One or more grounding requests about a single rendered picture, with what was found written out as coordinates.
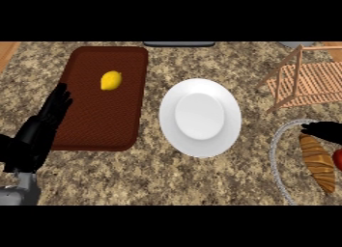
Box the dark grey flat appliance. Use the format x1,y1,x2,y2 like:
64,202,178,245
142,41,216,48

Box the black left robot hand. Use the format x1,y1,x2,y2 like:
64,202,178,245
0,82,73,174

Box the white oval plate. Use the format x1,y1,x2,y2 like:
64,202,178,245
157,78,241,158

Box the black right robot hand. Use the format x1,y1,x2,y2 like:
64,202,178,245
299,121,342,151

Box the brown croissant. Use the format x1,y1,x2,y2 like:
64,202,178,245
297,132,337,195

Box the yellow lemon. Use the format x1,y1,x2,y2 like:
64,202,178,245
100,69,123,92

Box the wooden tiered shelf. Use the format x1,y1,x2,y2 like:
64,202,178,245
254,43,342,114

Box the dark brown placemat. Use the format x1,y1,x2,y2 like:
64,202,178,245
48,45,150,152

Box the pale grey appliance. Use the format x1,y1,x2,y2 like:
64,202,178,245
277,41,316,50

